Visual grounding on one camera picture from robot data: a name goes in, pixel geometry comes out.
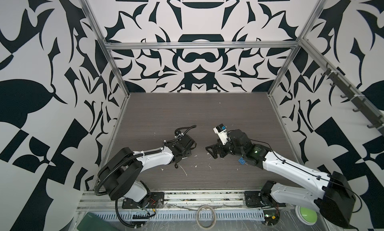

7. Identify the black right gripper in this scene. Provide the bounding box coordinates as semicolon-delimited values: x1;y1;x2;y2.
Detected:
205;137;246;158

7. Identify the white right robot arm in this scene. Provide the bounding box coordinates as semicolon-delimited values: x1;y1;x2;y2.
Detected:
206;125;357;229

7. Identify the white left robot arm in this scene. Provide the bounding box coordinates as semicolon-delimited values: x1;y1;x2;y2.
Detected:
94;134;197;206

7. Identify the blue binder clip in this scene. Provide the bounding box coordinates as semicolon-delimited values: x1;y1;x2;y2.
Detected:
238;158;248;165

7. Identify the clear tape roll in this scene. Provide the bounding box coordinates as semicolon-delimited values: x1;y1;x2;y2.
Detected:
196;205;217;230

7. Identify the small green circuit board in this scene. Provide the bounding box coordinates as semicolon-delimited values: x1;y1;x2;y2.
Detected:
262;210;280;227

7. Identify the green push button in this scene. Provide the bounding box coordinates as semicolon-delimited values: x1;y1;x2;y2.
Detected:
295;206;318;226

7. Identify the green board front left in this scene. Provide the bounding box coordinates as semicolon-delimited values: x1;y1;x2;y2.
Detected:
77;213;119;231

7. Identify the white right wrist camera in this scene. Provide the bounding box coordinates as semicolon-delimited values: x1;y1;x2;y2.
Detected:
213;124;230;145

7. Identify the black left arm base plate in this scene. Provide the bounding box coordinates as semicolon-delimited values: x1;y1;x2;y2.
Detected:
122;192;165;209

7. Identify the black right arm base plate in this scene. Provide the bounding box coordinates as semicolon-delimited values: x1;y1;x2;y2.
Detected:
244;191;279;208

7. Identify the white slotted cable duct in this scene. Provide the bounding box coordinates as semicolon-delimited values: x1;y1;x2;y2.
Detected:
92;209;265;222

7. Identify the aluminium enclosure frame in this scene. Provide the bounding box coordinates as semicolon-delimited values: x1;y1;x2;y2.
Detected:
82;0;384;200

